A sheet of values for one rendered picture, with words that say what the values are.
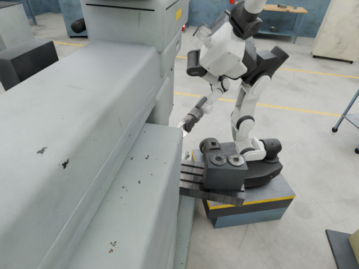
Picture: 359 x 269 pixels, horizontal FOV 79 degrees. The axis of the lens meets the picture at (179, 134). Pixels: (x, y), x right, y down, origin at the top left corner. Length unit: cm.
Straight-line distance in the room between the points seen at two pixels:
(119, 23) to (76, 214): 55
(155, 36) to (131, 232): 54
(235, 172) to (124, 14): 93
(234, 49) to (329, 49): 582
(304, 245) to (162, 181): 206
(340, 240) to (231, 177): 157
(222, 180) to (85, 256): 96
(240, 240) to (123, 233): 186
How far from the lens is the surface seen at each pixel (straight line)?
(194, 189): 135
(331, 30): 691
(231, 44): 129
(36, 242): 37
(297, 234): 252
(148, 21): 72
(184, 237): 198
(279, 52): 156
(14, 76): 86
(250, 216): 225
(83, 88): 50
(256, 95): 159
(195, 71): 149
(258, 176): 199
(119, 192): 53
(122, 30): 76
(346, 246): 265
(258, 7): 120
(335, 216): 285
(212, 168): 122
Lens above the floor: 198
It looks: 40 degrees down
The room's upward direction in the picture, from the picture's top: 3 degrees clockwise
